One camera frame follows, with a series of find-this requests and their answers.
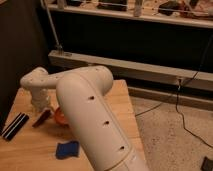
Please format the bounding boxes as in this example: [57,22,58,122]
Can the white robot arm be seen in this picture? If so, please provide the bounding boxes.
[20,66,149,171]

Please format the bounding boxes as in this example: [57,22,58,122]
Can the orange ceramic bowl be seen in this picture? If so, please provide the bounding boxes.
[53,108,68,126]

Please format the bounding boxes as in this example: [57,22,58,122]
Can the black striped rectangular block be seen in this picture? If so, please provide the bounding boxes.
[2,113,29,141]

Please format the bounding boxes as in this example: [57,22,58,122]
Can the blue cloth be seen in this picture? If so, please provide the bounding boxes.
[55,141,80,159]

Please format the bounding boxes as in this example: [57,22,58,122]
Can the metal pole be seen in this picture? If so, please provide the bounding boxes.
[43,0,63,54]

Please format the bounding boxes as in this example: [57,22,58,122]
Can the wooden shelf with clutter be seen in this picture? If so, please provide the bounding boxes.
[40,0,213,29]

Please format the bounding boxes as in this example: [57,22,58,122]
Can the black box on floor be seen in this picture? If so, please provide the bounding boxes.
[201,157,213,171]

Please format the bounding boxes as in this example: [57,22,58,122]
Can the black cable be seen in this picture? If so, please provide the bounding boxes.
[134,33,213,149]

